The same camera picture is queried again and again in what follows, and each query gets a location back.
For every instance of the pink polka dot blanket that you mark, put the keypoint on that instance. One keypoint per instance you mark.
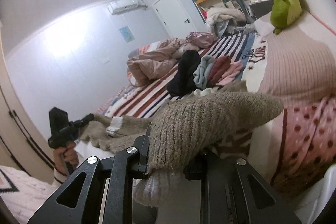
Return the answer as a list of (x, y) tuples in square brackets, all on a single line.
[(293, 151)]

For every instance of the taupe knit sweater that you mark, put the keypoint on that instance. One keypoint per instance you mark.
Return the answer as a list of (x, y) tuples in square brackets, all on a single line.
[(178, 131)]

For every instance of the green frog plush toy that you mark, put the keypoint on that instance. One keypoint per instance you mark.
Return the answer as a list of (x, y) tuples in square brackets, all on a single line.
[(284, 13)]

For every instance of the pile of clothes far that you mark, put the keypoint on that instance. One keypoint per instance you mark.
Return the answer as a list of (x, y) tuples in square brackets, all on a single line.
[(222, 21)]

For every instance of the pink folded garment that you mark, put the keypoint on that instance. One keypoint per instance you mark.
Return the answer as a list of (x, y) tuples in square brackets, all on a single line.
[(229, 75)]

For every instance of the white door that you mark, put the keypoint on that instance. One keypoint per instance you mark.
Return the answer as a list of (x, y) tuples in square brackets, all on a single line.
[(174, 18)]

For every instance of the pink quilt heap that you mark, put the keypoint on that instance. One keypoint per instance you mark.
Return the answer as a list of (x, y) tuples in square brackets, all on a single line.
[(149, 63)]

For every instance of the white air conditioner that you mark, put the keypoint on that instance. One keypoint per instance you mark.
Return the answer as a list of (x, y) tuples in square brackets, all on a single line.
[(122, 6)]

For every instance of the white knit sleeve forearm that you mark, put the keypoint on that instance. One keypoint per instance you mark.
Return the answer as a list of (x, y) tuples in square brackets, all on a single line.
[(59, 178)]

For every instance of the black folded garment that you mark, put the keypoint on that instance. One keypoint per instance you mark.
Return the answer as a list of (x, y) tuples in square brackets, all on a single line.
[(183, 81)]

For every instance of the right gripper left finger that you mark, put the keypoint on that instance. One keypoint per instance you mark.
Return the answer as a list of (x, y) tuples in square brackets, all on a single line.
[(101, 191)]

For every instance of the pink ribbed pillow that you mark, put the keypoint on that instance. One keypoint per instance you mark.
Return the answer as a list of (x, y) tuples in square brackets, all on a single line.
[(300, 68)]

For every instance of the shiny pink jacket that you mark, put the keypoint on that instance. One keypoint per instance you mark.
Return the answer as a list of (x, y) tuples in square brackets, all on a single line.
[(201, 39)]

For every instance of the wall poster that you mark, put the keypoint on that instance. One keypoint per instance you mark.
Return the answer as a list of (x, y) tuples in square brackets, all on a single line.
[(126, 34)]

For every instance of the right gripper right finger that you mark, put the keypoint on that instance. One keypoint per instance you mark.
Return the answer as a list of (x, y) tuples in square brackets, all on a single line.
[(232, 191)]

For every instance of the light blue folded garment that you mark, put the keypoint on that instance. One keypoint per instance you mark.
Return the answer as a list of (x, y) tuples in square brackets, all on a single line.
[(203, 71)]

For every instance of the striped bed sheet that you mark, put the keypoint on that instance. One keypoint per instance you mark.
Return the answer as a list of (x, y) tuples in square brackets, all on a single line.
[(144, 101)]

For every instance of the maroon folded garment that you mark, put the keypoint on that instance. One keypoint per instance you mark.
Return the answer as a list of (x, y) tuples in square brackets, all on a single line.
[(220, 66)]

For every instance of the person's left hand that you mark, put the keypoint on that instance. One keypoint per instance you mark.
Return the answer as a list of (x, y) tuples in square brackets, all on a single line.
[(62, 155)]

